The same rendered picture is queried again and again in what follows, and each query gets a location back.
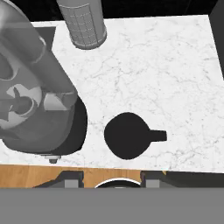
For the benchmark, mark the grey gridded cylinder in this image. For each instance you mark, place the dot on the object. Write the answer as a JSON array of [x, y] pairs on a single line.
[[83, 23]]

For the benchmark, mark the wooden cupboard front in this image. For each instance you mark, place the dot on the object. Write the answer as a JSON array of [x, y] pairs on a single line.
[[26, 176]]

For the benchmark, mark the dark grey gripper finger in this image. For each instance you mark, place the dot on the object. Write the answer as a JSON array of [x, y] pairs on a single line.
[[71, 179]]

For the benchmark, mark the white rimmed black round object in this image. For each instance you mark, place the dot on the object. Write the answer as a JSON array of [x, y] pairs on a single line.
[[118, 183]]

